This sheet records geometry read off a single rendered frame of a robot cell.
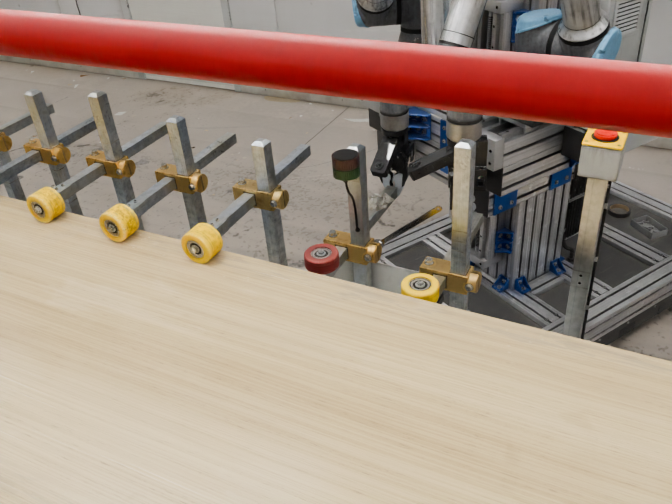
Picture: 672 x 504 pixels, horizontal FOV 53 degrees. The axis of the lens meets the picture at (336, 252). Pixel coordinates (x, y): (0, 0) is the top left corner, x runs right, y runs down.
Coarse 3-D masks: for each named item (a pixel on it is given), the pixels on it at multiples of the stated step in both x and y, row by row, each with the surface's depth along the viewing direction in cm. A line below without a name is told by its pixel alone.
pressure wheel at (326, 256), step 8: (312, 248) 155; (320, 248) 155; (328, 248) 155; (336, 248) 154; (304, 256) 153; (312, 256) 153; (320, 256) 153; (328, 256) 152; (336, 256) 152; (312, 264) 151; (320, 264) 150; (328, 264) 151; (336, 264) 153; (312, 272) 152; (320, 272) 152; (328, 272) 152
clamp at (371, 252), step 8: (336, 232) 167; (344, 232) 166; (328, 240) 164; (336, 240) 164; (344, 240) 163; (352, 248) 162; (360, 248) 161; (368, 248) 161; (376, 248) 161; (352, 256) 163; (360, 256) 162; (368, 256) 160; (376, 256) 162
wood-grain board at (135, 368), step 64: (0, 256) 163; (64, 256) 161; (128, 256) 159; (0, 320) 142; (64, 320) 141; (128, 320) 139; (192, 320) 138; (256, 320) 136; (320, 320) 135; (384, 320) 134; (448, 320) 132; (0, 384) 126; (64, 384) 125; (128, 384) 124; (192, 384) 123; (256, 384) 122; (320, 384) 120; (384, 384) 119; (448, 384) 118; (512, 384) 117; (576, 384) 116; (640, 384) 115; (0, 448) 114; (64, 448) 113; (128, 448) 112; (192, 448) 111; (256, 448) 110; (320, 448) 109; (384, 448) 108; (448, 448) 107; (512, 448) 106; (576, 448) 105; (640, 448) 104
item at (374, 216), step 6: (390, 186) 186; (384, 192) 183; (390, 192) 183; (396, 192) 185; (390, 204) 183; (372, 210) 176; (384, 210) 180; (372, 216) 174; (378, 216) 177; (372, 222) 174; (336, 246) 163; (342, 252) 161; (342, 258) 161; (336, 270) 160; (330, 276) 157
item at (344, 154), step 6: (342, 150) 146; (348, 150) 146; (354, 150) 146; (336, 156) 144; (342, 156) 144; (348, 156) 144; (354, 156) 144; (354, 180) 151; (348, 192) 150; (354, 204) 154; (354, 210) 155
